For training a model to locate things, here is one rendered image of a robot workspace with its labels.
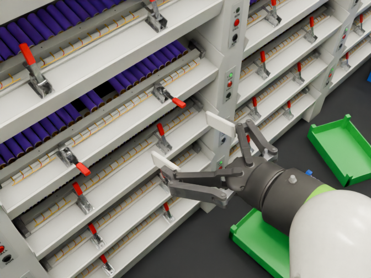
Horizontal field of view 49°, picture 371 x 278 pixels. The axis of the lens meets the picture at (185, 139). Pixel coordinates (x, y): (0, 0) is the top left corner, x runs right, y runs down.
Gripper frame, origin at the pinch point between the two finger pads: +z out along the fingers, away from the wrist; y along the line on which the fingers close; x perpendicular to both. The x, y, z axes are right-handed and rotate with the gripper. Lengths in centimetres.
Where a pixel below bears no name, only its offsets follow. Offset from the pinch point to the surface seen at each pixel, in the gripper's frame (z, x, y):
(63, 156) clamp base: 21.9, -5.7, -15.4
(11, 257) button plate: 23.2, -22.1, -34.2
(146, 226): 38, -64, 4
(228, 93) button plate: 22.7, -20.2, 34.8
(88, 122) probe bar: 24.7, -3.9, -6.7
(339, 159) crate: 14, -87, 92
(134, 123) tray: 21.2, -8.4, 2.3
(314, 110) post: 35, -75, 102
